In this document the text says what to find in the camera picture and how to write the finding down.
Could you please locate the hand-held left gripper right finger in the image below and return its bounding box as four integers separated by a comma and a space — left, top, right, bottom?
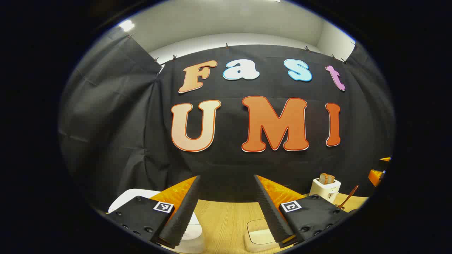
254, 175, 353, 249

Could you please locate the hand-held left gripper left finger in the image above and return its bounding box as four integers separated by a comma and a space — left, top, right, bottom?
106, 175, 201, 249

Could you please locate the clear rice container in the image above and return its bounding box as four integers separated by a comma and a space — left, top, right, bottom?
244, 219, 283, 253

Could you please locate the white rice cooker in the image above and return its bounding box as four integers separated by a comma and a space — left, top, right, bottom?
108, 189, 206, 254

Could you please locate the white rice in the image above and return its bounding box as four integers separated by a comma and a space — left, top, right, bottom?
245, 231, 279, 252

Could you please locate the brown wooden spoon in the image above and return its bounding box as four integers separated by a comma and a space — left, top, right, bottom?
337, 185, 359, 209

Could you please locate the white toaster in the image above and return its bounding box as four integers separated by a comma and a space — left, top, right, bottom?
309, 178, 341, 204

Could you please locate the black backdrop cloth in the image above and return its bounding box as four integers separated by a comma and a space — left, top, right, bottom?
58, 26, 396, 212

